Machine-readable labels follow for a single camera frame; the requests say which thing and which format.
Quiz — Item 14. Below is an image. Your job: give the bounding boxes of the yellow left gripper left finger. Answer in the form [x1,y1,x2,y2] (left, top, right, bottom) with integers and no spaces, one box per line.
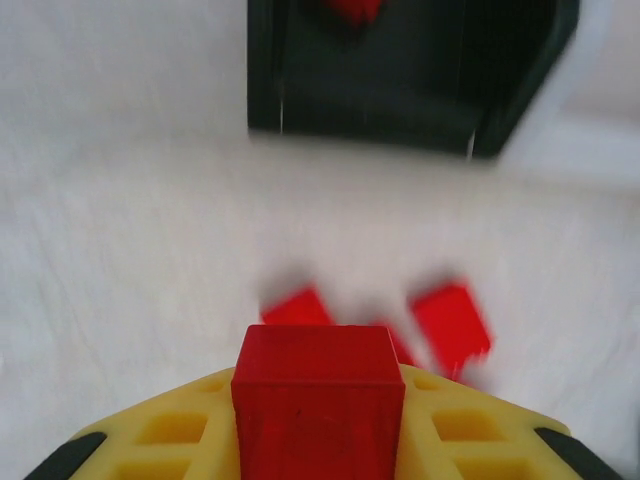
[24,366,245,480]

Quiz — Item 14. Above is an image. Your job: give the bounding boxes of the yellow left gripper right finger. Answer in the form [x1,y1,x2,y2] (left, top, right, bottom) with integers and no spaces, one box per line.
[397,364,624,480]

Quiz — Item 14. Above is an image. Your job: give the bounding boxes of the red lego block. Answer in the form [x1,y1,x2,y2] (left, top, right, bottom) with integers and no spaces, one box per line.
[319,0,386,29]
[372,319,419,369]
[230,323,406,480]
[259,284,334,329]
[408,282,496,386]

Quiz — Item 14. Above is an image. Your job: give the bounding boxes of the black storage bin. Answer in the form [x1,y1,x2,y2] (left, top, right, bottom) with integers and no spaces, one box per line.
[246,0,581,161]

